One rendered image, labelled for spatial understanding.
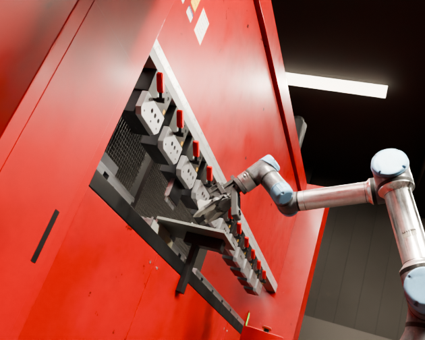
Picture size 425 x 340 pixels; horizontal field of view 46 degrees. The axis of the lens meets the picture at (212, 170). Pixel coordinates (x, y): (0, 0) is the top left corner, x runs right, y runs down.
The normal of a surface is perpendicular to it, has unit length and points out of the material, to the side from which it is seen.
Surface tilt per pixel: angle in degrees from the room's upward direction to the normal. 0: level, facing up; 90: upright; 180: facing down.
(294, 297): 90
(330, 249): 90
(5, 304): 90
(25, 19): 90
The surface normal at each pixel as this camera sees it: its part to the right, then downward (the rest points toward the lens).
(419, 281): -0.37, -0.38
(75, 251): 0.92, 0.16
